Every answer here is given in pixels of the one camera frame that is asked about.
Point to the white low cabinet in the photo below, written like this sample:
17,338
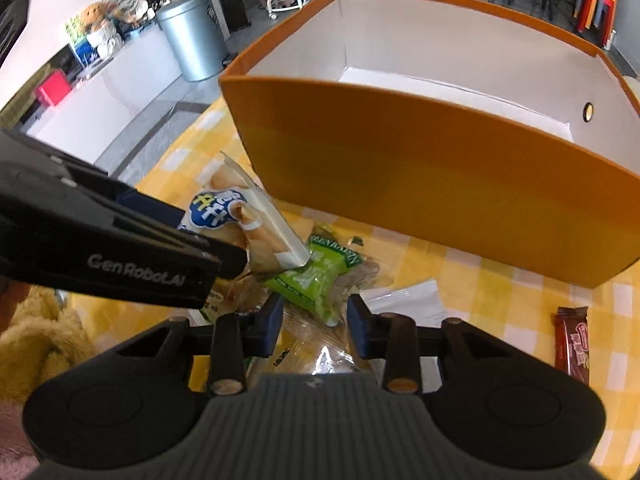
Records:
115,90

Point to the beige blue-label snack packet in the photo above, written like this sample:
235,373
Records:
260,225

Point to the blue and white box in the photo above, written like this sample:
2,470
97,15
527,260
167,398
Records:
82,50

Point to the brown plush toy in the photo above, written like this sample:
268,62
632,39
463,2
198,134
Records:
95,16

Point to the green snack packet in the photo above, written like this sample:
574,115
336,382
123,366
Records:
310,280

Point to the black television screen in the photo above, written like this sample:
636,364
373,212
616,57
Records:
12,10

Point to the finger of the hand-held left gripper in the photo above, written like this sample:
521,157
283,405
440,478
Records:
225,257
150,210

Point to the white cardboard box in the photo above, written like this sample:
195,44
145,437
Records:
400,160

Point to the beige printed snack packet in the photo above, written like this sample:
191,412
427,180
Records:
225,300

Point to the plain white snack packet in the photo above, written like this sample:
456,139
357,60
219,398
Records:
410,300

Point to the brown chocolate bar packet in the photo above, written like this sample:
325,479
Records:
572,340

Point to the pink fuzzy cloth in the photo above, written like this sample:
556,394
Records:
12,440

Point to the stacked orange and red stools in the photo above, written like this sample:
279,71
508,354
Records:
597,10

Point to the red box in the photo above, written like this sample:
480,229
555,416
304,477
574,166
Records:
52,87

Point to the clear plastic snack packet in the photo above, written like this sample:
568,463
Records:
315,340

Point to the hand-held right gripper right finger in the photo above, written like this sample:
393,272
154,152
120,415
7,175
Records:
357,327

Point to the yellow checkered tablecloth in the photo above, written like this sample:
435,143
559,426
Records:
475,280

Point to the silver trash can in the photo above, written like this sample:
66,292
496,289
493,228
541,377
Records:
192,35

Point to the yellow plush toy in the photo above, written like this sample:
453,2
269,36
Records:
30,350

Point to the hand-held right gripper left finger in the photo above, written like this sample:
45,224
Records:
270,325

